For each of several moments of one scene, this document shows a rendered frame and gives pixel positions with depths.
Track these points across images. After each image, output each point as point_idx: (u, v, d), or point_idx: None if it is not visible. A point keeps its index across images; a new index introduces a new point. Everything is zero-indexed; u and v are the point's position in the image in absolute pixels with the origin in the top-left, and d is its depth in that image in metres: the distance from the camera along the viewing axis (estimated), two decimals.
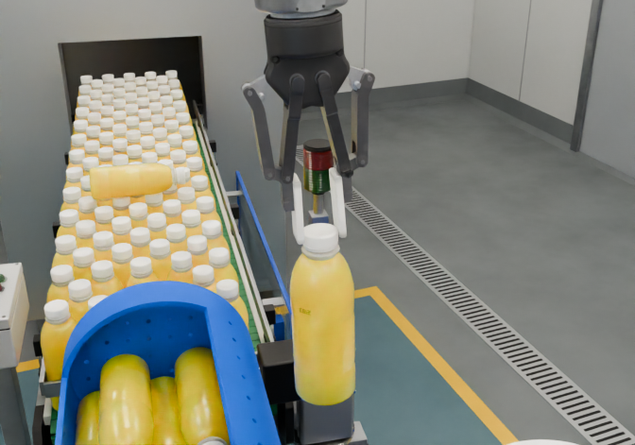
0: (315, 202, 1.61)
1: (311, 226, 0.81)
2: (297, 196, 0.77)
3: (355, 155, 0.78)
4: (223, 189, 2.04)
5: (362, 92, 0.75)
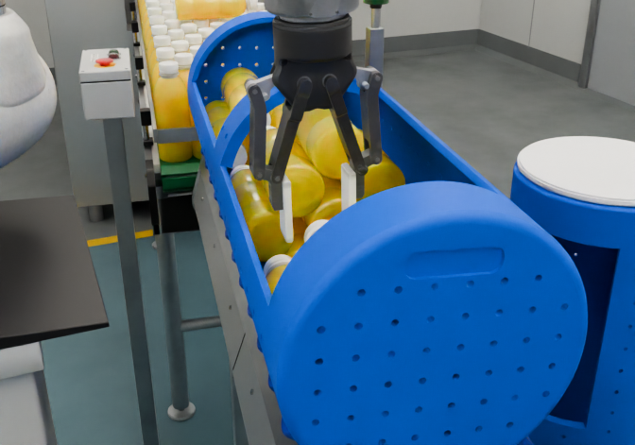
0: (372, 16, 1.86)
1: None
2: (286, 196, 0.76)
3: (369, 152, 0.78)
4: None
5: (371, 92, 0.74)
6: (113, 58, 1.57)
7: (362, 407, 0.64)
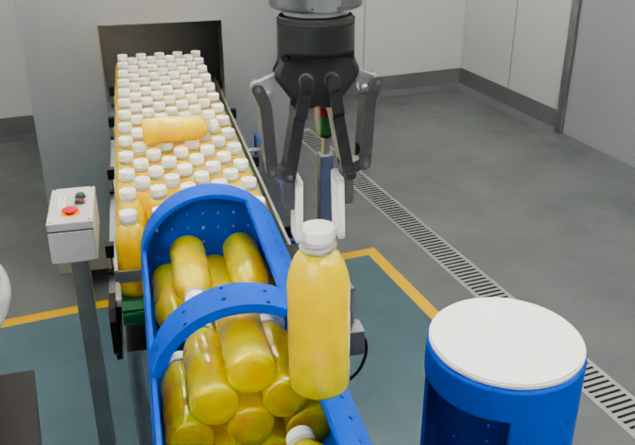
0: (323, 145, 2.01)
1: None
2: (298, 195, 0.77)
3: (358, 157, 0.78)
4: (245, 144, 2.45)
5: (369, 94, 0.75)
6: (78, 203, 1.73)
7: None
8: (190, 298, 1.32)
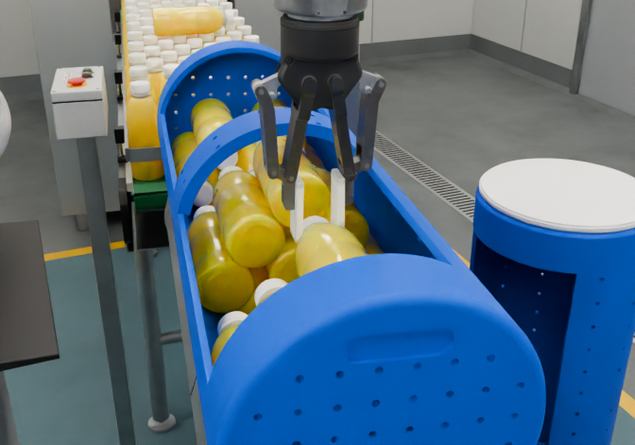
0: None
1: None
2: (299, 196, 0.77)
3: (360, 158, 0.78)
4: None
5: (372, 97, 0.75)
6: (86, 77, 1.58)
7: None
8: None
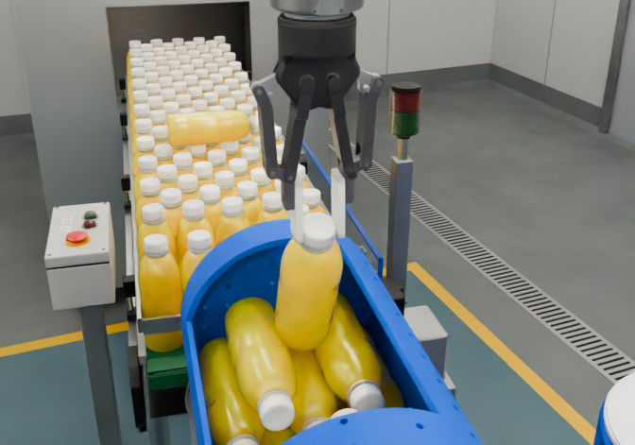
0: (400, 147, 1.57)
1: None
2: (299, 196, 0.77)
3: (359, 157, 0.78)
4: None
5: (370, 95, 0.75)
6: (89, 226, 1.29)
7: None
8: (268, 409, 0.83)
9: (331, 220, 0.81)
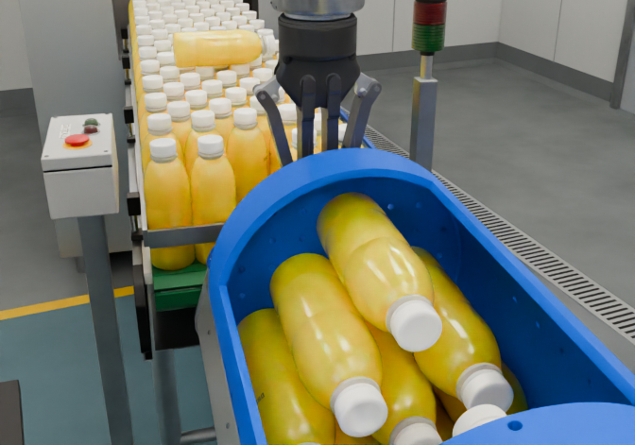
0: (423, 65, 1.46)
1: None
2: None
3: (291, 163, 0.77)
4: None
5: None
6: (90, 131, 1.18)
7: None
8: (351, 405, 0.56)
9: (437, 324, 0.59)
